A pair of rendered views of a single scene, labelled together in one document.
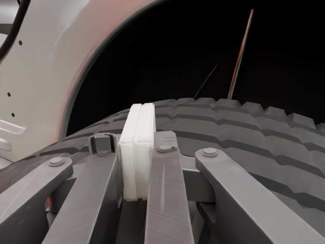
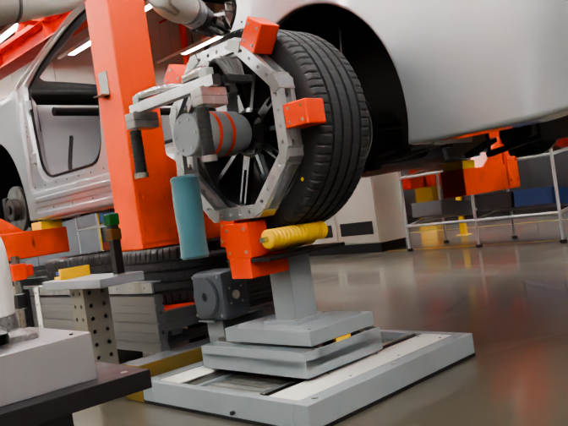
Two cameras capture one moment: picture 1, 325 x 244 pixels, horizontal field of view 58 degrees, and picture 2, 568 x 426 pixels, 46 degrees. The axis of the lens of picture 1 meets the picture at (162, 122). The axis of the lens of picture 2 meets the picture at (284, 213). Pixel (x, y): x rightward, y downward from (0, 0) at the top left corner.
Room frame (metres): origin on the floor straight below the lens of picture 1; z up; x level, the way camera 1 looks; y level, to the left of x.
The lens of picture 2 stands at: (-1.82, -0.99, 0.59)
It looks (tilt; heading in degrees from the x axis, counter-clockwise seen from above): 0 degrees down; 24
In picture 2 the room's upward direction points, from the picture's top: 8 degrees counter-clockwise
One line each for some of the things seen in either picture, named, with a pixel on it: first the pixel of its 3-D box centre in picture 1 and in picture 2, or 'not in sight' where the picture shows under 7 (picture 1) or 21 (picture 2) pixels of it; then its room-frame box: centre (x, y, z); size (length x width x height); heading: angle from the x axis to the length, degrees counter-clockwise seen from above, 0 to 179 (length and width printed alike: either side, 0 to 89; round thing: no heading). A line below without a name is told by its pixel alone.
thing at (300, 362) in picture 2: not in sight; (289, 346); (0.23, -0.02, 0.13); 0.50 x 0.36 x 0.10; 68
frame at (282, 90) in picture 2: not in sight; (231, 133); (0.05, -0.01, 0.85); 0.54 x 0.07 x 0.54; 68
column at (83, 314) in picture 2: not in sight; (96, 342); (0.10, 0.69, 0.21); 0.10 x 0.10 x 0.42; 68
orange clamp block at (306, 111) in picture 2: not in sight; (303, 113); (-0.06, -0.30, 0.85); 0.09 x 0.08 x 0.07; 68
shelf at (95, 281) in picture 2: not in sight; (91, 281); (0.09, 0.66, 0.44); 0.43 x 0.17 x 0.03; 68
